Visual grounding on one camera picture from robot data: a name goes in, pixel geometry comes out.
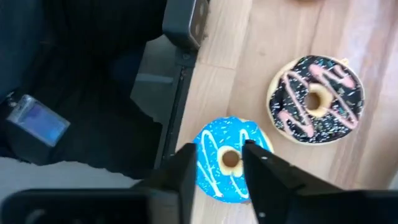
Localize large blue donut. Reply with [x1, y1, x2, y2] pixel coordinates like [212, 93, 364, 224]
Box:
[192, 116, 274, 205]

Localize black metal rig frame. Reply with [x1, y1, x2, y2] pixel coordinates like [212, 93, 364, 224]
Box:
[129, 34, 209, 170]

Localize black box with bluish face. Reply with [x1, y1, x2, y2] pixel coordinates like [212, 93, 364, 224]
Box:
[4, 94, 72, 166]

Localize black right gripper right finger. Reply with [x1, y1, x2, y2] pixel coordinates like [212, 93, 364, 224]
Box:
[242, 139, 398, 224]

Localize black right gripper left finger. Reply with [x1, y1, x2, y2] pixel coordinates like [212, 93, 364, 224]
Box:
[0, 142, 197, 224]

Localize large chocolate sprinkled donut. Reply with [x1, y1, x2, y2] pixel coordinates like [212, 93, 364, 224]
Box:
[266, 55, 365, 146]

